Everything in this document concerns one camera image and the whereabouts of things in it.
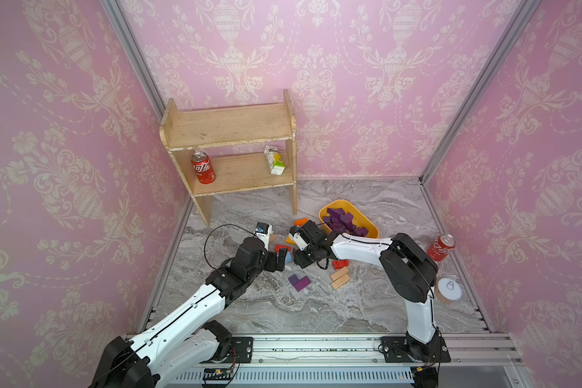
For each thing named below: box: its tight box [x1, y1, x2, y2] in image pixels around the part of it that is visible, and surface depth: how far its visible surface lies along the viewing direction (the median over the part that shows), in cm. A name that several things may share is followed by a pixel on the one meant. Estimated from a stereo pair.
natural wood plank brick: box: [329, 265, 351, 291], surface depth 90 cm
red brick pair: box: [333, 259, 351, 270], surface depth 92 cm
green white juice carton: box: [264, 144, 286, 176], surface depth 94 cm
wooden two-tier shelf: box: [159, 88, 298, 228], surface depth 83 cm
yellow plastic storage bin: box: [318, 199, 380, 239], surface depth 104 cm
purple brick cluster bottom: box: [288, 274, 312, 292], surface depth 90 cm
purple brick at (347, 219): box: [341, 211, 356, 228], surface depth 105 cm
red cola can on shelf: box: [190, 151, 216, 186], surface depth 85 cm
